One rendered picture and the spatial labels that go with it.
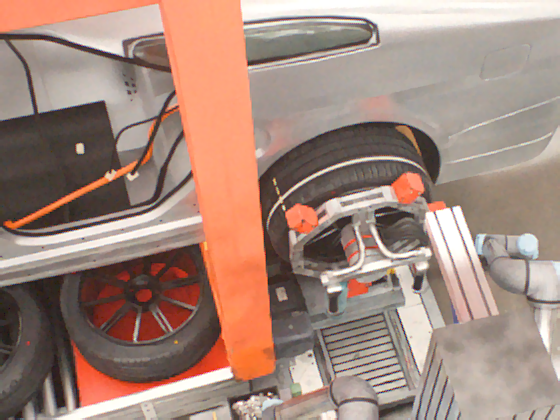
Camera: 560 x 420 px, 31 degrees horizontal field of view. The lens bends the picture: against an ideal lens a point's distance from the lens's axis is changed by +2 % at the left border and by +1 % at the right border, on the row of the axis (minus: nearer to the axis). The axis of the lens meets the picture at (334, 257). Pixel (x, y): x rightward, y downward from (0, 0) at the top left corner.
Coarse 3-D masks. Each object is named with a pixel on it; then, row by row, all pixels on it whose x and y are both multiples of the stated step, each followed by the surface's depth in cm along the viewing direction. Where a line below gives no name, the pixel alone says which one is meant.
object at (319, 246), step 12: (348, 192) 369; (348, 216) 397; (384, 216) 412; (396, 216) 407; (408, 216) 399; (336, 228) 394; (312, 240) 397; (324, 240) 412; (336, 240) 404; (312, 252) 404; (324, 252) 408; (336, 252) 411
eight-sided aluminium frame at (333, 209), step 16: (368, 192) 366; (384, 192) 366; (320, 208) 367; (336, 208) 363; (352, 208) 363; (368, 208) 366; (400, 208) 373; (416, 208) 376; (320, 224) 366; (304, 240) 373; (400, 240) 405; (416, 240) 399; (304, 256) 397; (304, 272) 396; (320, 272) 399
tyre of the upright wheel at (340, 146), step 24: (312, 144) 371; (336, 144) 369; (360, 144) 370; (384, 144) 374; (408, 144) 385; (288, 168) 373; (312, 168) 367; (336, 168) 364; (360, 168) 364; (384, 168) 367; (408, 168) 374; (264, 192) 385; (312, 192) 364; (336, 192) 366; (432, 192) 389; (264, 216) 390; (288, 240) 386
